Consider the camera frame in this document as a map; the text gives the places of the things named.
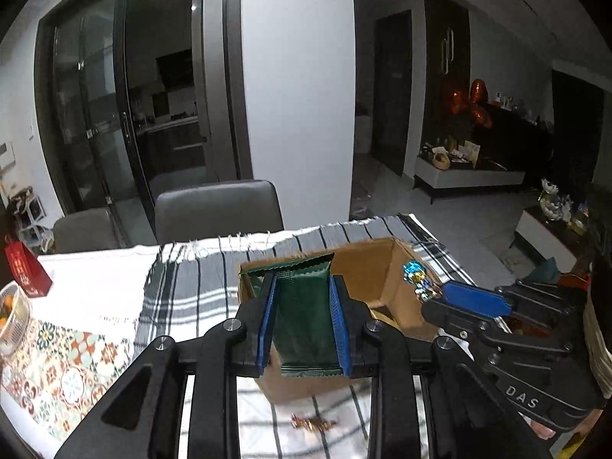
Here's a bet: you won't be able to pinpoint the lotus flower ornament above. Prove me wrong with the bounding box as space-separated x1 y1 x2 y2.
540 178 562 221

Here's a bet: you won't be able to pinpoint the person's right hand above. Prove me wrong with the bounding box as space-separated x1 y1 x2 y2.
523 418 558 441

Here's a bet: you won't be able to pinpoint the glass sliding door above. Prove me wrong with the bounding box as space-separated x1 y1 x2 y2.
36 0 254 244

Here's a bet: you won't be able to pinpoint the wooden chair with red cloth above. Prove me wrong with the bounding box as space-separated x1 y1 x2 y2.
557 272 591 292

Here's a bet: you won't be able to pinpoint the small white shelf rack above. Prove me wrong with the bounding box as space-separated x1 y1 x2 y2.
8 187 46 249

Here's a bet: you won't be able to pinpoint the patterned floral table mat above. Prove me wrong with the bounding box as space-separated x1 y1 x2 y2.
0 318 137 445

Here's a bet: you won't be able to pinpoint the blue foil candy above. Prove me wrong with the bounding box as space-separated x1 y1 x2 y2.
400 259 443 303

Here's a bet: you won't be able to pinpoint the red foil balloons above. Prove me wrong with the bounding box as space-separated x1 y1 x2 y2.
442 79 494 130

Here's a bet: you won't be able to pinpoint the grey checked tablecloth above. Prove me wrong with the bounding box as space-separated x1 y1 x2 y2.
134 213 479 459

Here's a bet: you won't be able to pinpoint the tall dark cabinet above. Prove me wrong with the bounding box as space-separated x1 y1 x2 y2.
423 0 472 154

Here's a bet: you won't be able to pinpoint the grey dining chair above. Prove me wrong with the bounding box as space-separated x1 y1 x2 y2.
155 179 284 244
52 209 127 253

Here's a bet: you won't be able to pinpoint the white wire fruit basket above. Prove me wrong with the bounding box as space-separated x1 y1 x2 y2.
0 281 32 357

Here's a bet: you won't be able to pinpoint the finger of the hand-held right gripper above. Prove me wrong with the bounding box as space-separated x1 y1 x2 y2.
441 280 575 319
421 299 508 345

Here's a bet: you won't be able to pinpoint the brown cardboard box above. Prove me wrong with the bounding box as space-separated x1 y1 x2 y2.
238 236 472 405

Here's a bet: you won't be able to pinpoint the silver refrigerator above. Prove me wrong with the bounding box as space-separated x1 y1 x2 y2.
191 0 240 182

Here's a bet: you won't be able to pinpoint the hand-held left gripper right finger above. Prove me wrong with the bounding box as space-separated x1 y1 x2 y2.
329 275 550 459

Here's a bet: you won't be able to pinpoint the white low bench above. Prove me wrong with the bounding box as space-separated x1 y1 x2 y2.
413 155 527 204

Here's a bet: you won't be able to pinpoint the low coffee table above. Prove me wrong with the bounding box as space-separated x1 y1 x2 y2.
514 205 589 273

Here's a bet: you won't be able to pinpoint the red gift bag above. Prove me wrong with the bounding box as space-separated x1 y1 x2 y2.
5 234 53 299

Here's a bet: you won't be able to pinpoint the dark sideboard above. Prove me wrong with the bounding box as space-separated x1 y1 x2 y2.
473 103 555 173

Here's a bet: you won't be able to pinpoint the dark green snack packet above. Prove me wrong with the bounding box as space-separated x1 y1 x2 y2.
239 252 342 378

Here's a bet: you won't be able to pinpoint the green cloth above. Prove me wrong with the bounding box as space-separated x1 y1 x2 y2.
516 258 560 284

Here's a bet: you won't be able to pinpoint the dark interior door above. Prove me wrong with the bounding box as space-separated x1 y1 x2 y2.
373 10 413 177

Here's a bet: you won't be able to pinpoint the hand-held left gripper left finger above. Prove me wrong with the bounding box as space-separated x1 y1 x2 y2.
55 272 279 459

